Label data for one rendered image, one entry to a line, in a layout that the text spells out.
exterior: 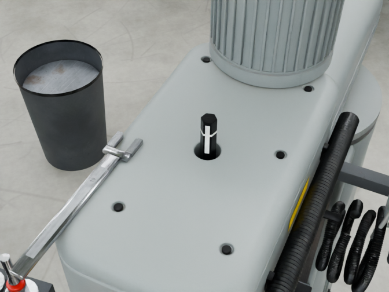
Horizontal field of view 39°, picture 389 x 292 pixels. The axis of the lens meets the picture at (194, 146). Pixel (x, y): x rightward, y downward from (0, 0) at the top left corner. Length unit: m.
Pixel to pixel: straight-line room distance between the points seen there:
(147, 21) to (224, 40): 3.65
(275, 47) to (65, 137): 2.39
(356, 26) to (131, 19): 3.37
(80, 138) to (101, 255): 2.49
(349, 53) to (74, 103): 1.96
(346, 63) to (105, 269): 0.71
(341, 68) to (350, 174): 0.21
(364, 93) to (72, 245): 0.92
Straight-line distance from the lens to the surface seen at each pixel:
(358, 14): 1.31
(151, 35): 4.32
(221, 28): 0.84
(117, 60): 4.09
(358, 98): 1.39
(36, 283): 1.58
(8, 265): 1.43
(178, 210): 0.68
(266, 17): 0.78
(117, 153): 0.74
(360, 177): 1.10
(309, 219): 0.79
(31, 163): 3.44
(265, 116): 0.80
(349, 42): 1.22
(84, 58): 3.25
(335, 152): 0.89
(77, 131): 3.08
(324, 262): 1.18
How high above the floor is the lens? 2.43
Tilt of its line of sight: 46 degrees down
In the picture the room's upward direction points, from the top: straight up
